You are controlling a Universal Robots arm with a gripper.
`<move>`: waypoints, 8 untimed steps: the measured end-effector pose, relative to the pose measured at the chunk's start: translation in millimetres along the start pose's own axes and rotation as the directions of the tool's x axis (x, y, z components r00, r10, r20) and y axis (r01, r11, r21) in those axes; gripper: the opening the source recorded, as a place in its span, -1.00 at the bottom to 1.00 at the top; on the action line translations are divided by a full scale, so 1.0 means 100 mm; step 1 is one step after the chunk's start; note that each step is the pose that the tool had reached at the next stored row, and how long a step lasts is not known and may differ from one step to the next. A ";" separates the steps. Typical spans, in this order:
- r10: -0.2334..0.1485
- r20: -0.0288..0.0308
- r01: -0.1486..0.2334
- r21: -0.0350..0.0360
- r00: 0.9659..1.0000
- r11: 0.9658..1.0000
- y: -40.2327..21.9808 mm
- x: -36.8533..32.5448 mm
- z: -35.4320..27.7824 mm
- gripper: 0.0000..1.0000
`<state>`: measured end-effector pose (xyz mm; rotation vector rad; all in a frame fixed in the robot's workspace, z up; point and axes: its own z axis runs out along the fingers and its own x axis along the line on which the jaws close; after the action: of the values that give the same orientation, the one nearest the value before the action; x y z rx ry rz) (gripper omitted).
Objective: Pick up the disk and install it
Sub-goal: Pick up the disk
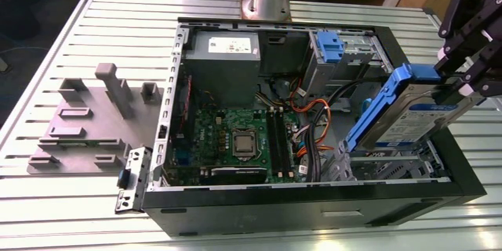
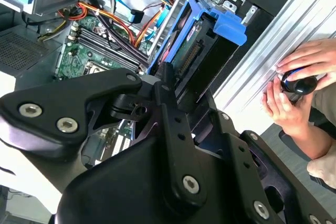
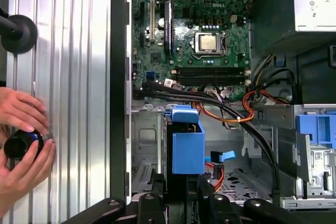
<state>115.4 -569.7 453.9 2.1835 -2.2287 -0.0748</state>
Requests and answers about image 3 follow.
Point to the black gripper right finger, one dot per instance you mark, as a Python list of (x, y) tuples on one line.
[(225, 213)]

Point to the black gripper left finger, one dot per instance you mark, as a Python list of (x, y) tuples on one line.
[(151, 211)]

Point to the hard disk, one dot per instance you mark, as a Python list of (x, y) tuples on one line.
[(187, 153)]

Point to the person's right hand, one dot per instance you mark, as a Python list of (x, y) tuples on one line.
[(23, 179)]

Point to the person's left hand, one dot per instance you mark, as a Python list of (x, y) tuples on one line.
[(21, 108)]

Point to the silver optical drive bay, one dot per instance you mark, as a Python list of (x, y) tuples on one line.
[(288, 119)]

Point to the black RAM slot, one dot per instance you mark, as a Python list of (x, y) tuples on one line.
[(210, 71), (210, 80)]

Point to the black open PC case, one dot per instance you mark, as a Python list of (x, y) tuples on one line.
[(118, 77)]

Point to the CPU socket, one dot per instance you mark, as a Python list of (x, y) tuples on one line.
[(210, 54)]

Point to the silver CPU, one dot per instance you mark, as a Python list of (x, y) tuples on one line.
[(210, 43)]

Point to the black expansion slot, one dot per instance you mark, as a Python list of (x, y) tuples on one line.
[(142, 24)]

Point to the white expansion slot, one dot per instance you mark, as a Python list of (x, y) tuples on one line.
[(151, 19)]

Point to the green motherboard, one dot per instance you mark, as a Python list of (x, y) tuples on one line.
[(183, 11)]

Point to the grey power supply unit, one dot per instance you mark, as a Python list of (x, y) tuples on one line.
[(275, 11)]

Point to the black round knob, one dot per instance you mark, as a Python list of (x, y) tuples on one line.
[(21, 35)]

